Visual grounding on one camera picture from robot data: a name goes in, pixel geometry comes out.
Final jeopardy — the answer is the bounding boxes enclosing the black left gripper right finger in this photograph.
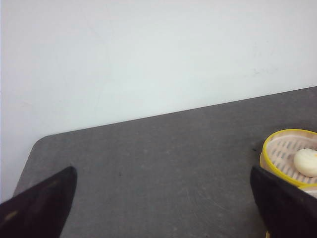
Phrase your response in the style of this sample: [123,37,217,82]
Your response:
[250,166,317,238]

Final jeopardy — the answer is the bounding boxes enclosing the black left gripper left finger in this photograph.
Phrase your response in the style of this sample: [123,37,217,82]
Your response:
[0,166,77,238]

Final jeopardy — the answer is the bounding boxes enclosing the white bun back right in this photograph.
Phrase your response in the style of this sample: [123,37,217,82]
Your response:
[294,148,317,178]

